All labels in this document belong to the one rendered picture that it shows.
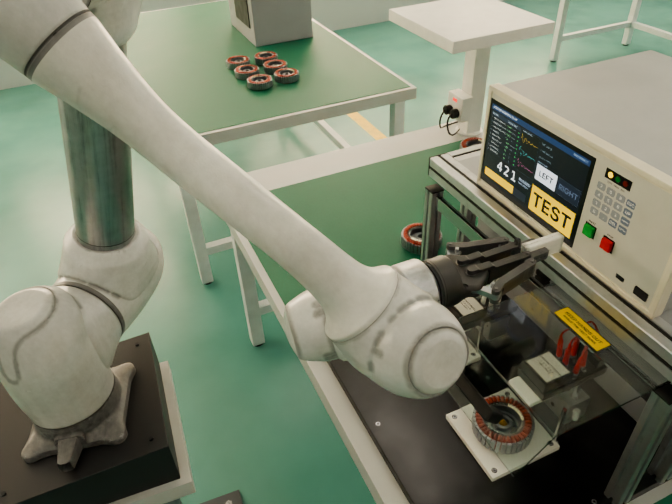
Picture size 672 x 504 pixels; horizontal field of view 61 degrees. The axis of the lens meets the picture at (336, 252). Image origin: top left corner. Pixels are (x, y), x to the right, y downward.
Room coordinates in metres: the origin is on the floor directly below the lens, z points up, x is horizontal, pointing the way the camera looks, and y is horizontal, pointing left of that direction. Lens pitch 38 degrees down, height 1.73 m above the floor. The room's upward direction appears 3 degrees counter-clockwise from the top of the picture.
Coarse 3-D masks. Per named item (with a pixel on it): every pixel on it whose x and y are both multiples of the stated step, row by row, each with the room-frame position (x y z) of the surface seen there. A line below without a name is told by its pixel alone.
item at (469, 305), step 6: (462, 300) 0.91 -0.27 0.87; (468, 300) 0.91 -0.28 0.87; (474, 300) 0.91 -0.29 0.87; (480, 300) 0.93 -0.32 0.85; (486, 300) 0.93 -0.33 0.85; (504, 300) 0.93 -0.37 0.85; (456, 306) 0.89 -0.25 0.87; (462, 306) 0.89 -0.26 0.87; (468, 306) 0.89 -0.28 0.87; (474, 306) 0.89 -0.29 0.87; (480, 306) 0.89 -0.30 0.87; (486, 306) 0.91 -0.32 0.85; (456, 312) 0.88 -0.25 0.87; (462, 312) 0.87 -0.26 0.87; (468, 312) 0.87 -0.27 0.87; (456, 318) 0.87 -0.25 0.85
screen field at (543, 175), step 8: (536, 168) 0.85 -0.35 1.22; (544, 168) 0.84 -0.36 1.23; (536, 176) 0.85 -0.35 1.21; (544, 176) 0.83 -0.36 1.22; (552, 176) 0.82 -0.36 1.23; (544, 184) 0.83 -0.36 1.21; (552, 184) 0.81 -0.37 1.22; (560, 184) 0.80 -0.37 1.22; (568, 184) 0.78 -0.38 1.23; (560, 192) 0.80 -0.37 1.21; (568, 192) 0.78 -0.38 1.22; (576, 192) 0.77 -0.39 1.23; (568, 200) 0.78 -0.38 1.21; (576, 200) 0.76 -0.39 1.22
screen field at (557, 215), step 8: (536, 192) 0.84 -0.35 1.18; (544, 192) 0.83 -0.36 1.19; (536, 200) 0.84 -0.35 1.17; (544, 200) 0.82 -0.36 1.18; (552, 200) 0.81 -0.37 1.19; (536, 208) 0.84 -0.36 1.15; (544, 208) 0.82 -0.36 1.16; (552, 208) 0.80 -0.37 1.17; (560, 208) 0.79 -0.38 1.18; (544, 216) 0.82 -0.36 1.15; (552, 216) 0.80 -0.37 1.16; (560, 216) 0.78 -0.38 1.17; (568, 216) 0.77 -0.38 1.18; (552, 224) 0.80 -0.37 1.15; (560, 224) 0.78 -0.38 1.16; (568, 224) 0.77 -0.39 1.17; (568, 232) 0.76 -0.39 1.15
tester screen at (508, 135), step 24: (504, 120) 0.95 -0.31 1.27; (504, 144) 0.94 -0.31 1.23; (528, 144) 0.88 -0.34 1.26; (552, 144) 0.83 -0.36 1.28; (528, 168) 0.87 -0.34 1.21; (552, 168) 0.82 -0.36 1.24; (576, 168) 0.78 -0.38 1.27; (504, 192) 0.92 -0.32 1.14; (528, 192) 0.86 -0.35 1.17; (552, 192) 0.81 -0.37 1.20
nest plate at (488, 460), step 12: (456, 420) 0.67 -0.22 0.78; (468, 420) 0.67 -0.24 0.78; (456, 432) 0.65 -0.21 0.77; (468, 432) 0.64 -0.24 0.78; (468, 444) 0.62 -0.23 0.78; (480, 444) 0.61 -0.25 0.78; (552, 444) 0.61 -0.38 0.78; (480, 456) 0.59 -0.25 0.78; (492, 456) 0.59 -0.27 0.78; (540, 456) 0.59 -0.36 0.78; (492, 468) 0.56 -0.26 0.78; (504, 468) 0.56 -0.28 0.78; (492, 480) 0.55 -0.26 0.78
